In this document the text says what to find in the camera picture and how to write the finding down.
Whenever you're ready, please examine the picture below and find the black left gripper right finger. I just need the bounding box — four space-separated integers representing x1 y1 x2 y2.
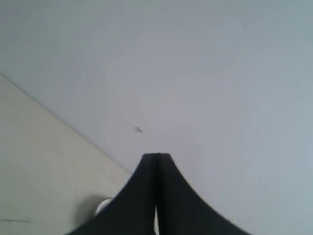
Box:
156 154 247 235

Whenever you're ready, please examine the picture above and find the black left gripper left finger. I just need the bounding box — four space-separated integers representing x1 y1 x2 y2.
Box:
70 154 158 235

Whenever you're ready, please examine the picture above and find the round stainless steel plate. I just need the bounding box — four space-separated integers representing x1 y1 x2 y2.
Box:
94 198 113 216

